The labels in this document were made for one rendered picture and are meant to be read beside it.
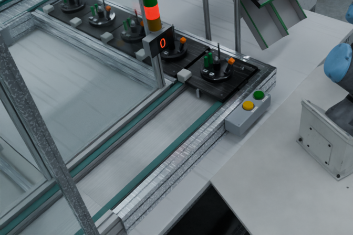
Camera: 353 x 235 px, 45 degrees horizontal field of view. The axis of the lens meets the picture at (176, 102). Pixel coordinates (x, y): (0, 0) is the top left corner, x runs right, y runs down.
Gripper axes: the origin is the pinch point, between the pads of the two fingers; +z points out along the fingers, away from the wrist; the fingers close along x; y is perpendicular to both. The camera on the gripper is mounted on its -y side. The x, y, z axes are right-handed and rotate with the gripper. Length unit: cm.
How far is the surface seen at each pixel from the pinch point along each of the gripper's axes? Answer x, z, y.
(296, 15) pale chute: 7.1, 12.7, 22.7
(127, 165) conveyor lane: -93, 6, 44
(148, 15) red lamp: -67, 13, -3
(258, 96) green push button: -39, -7, 36
